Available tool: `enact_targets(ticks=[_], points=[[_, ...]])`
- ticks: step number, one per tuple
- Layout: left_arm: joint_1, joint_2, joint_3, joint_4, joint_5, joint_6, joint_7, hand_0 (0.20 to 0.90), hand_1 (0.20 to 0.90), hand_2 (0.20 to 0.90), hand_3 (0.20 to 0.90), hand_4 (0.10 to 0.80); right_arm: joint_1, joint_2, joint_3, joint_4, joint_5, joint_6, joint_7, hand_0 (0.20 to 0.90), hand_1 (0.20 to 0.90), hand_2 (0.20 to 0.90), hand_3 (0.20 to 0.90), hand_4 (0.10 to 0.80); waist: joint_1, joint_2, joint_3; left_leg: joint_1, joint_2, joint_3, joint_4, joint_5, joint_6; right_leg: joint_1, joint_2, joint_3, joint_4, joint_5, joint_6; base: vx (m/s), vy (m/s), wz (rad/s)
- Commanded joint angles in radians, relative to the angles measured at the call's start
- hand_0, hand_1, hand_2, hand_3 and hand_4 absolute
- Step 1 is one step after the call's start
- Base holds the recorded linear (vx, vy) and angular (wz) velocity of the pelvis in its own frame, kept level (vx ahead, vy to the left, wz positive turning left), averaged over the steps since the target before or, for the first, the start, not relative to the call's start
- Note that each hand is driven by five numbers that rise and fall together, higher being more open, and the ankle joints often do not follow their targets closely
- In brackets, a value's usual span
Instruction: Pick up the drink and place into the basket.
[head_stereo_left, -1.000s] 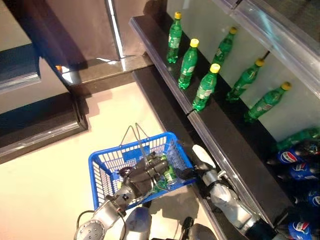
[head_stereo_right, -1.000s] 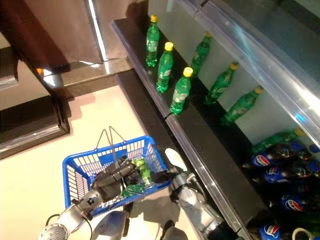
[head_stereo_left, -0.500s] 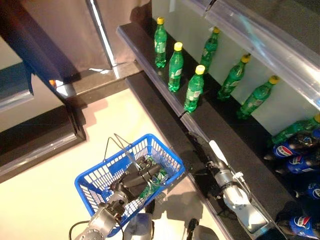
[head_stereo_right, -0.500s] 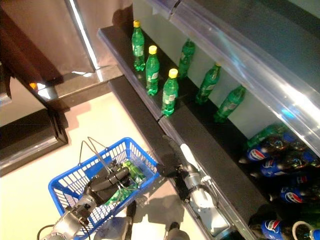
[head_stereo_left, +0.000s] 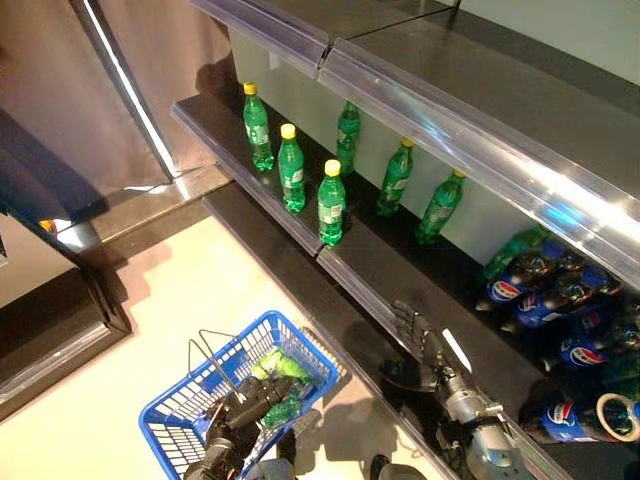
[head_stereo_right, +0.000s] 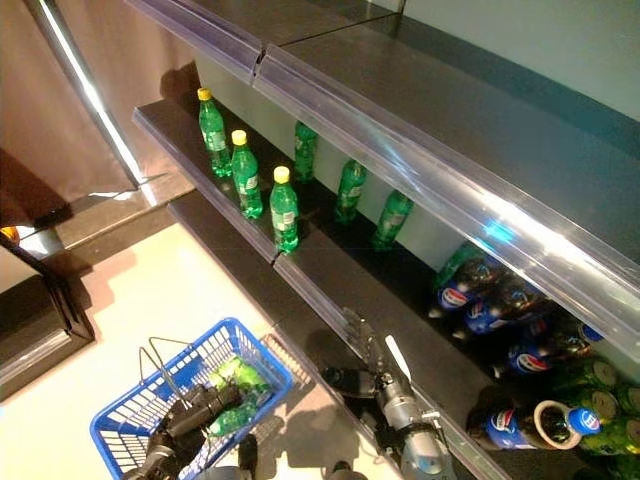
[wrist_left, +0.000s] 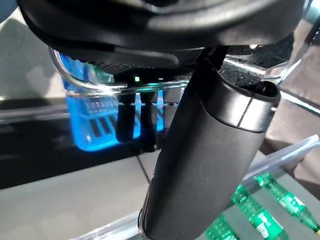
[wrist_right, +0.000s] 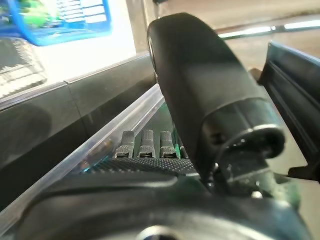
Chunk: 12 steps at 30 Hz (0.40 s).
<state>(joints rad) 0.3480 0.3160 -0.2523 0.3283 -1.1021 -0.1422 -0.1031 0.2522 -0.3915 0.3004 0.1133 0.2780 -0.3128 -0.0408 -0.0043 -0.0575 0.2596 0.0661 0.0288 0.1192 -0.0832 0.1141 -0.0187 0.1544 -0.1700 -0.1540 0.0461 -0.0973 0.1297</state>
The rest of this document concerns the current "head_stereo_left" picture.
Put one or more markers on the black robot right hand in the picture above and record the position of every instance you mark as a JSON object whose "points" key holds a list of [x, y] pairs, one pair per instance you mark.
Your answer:
{"points": [[425, 355]]}

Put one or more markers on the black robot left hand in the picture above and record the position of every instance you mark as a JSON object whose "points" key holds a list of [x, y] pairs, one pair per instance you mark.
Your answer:
{"points": [[235, 425]]}

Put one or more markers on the green soda bottle yellow cap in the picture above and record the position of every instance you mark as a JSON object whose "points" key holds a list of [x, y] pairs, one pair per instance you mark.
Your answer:
{"points": [[257, 132], [396, 180], [331, 207], [282, 367], [291, 172], [440, 210], [348, 140], [515, 247]]}

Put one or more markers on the blue plastic shopping basket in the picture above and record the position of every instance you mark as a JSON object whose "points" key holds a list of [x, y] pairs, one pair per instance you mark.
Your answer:
{"points": [[310, 340]]}

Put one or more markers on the robot left leg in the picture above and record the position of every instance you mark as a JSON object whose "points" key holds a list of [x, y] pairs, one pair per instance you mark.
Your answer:
{"points": [[272, 470]]}

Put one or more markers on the robot leg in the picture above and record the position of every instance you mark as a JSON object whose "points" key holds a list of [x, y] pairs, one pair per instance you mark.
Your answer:
{"points": [[272, 470], [400, 472]]}

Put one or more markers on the robot right leg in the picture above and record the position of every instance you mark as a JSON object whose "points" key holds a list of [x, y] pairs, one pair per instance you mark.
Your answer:
{"points": [[400, 472]]}

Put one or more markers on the cream tape roll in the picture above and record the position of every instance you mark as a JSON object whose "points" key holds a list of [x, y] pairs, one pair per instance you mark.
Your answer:
{"points": [[601, 417]]}

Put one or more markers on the black cabinet steel trim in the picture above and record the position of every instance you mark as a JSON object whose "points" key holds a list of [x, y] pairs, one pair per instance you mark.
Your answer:
{"points": [[55, 330]]}

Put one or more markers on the dark stone plinth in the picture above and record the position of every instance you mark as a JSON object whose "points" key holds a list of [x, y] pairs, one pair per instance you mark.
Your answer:
{"points": [[150, 205]]}

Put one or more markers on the row of green soda bottles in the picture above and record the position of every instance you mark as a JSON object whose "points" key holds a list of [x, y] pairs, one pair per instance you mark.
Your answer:
{"points": [[317, 145]]}

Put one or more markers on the small orange object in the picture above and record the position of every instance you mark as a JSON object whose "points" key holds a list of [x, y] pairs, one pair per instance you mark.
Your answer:
{"points": [[46, 225]]}

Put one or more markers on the dark brown panel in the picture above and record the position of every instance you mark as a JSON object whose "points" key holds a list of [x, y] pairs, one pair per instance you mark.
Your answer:
{"points": [[40, 175]]}

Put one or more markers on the chrome trim bar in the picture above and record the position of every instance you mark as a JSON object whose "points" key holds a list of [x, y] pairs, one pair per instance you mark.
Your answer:
{"points": [[124, 90]]}

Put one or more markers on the brushed steel cabinet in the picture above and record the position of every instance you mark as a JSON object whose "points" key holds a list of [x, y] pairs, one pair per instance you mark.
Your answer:
{"points": [[165, 75]]}

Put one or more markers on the clear plastic price rail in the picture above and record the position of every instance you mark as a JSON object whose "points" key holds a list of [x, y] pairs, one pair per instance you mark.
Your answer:
{"points": [[475, 145], [270, 32], [239, 176], [362, 295]]}

